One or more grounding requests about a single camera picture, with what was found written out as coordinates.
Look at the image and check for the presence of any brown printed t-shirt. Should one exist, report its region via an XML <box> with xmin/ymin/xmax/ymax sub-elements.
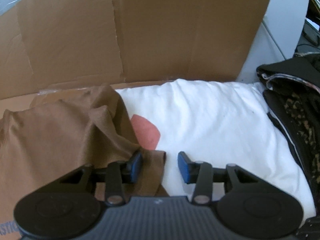
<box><xmin>0</xmin><ymin>83</ymin><xmax>169</xmax><ymax>240</ymax></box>

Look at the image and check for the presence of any cream bear print blanket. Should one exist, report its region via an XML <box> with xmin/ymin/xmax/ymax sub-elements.
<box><xmin>119</xmin><ymin>79</ymin><xmax>316</xmax><ymax>218</ymax></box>

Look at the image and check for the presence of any black folded garment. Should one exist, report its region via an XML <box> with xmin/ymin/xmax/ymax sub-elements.
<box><xmin>256</xmin><ymin>53</ymin><xmax>319</xmax><ymax>203</ymax></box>

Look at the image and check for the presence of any brown cardboard sheet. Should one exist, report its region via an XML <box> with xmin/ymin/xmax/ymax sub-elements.
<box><xmin>1</xmin><ymin>0</ymin><xmax>270</xmax><ymax>99</ymax></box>

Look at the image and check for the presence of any white pillar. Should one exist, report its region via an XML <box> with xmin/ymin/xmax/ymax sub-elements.
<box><xmin>236</xmin><ymin>0</ymin><xmax>309</xmax><ymax>83</ymax></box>

